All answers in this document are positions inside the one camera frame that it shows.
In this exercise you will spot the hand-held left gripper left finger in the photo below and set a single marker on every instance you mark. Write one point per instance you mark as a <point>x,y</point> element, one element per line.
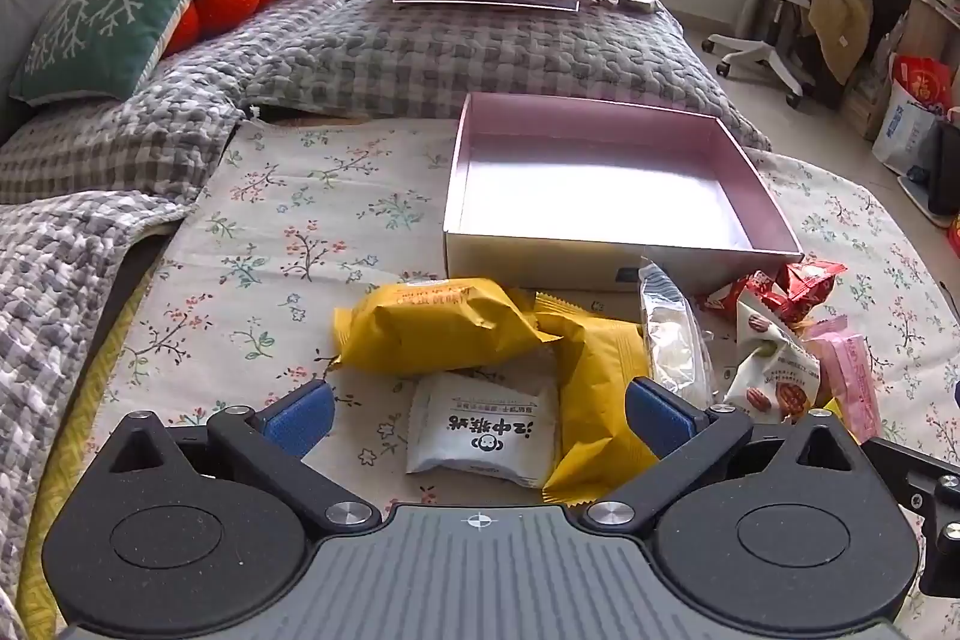
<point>300,416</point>

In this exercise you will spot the clear acrylic tray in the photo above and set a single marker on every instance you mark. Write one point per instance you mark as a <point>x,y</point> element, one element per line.
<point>487,1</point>

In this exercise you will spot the white and blue bag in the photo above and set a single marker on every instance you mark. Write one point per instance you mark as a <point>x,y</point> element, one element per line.
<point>904,130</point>

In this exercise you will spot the white triangular nut packet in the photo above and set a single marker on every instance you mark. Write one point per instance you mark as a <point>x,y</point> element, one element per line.
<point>772,370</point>

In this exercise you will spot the white square snack packet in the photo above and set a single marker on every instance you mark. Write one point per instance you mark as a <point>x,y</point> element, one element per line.
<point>480,430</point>

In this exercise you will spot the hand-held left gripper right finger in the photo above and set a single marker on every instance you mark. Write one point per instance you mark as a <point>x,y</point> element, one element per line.
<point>660,419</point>

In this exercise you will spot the wooden desk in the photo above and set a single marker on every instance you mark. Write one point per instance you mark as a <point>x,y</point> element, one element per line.
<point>926,18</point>

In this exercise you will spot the clear plastic snack packet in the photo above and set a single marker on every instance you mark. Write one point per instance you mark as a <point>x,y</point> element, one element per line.
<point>675,340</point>

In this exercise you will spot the large yellow snack packet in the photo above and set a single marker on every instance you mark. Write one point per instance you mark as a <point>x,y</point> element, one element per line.
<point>435,329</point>
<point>596,385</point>

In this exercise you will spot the green snowflake pillow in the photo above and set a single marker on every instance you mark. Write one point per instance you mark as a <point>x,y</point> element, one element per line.
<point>120,10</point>

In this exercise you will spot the yellow woven mat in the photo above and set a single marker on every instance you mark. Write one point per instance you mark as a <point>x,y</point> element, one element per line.
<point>67,460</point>

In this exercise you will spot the pink cardboard box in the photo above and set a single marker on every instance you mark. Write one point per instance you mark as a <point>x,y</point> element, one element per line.
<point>600,190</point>

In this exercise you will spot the grey checked blanket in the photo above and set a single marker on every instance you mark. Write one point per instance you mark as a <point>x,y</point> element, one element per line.
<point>360,63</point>

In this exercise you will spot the pink snack packet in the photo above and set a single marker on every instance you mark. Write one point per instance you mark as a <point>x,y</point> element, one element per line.
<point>851,377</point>

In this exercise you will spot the red gift bag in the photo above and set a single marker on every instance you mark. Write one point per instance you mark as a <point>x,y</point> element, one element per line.
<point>922,81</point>

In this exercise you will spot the black bag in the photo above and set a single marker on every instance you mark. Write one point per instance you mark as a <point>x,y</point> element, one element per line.
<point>945,168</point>

